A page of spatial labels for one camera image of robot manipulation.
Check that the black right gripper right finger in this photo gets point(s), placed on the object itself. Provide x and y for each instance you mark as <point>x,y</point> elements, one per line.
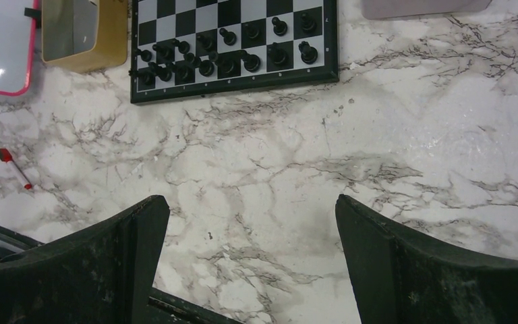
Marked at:
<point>400,275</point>

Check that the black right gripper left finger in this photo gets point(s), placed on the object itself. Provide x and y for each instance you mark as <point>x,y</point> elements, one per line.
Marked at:
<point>100,274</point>

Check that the black chess piece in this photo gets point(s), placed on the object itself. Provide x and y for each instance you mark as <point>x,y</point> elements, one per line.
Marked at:
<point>308,23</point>
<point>279,27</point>
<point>225,64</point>
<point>251,31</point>

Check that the red capped marker pen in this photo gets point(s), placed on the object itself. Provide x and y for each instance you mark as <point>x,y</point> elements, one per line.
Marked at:
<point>7,158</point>

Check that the black and white chessboard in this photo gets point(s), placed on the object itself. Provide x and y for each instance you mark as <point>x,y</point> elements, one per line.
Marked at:
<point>172,40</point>

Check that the pink framed whiteboard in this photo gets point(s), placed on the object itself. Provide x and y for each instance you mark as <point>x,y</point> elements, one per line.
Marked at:
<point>17,32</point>

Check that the silver metal tin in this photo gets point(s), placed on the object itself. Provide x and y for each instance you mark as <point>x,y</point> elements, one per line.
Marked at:
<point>382,9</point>

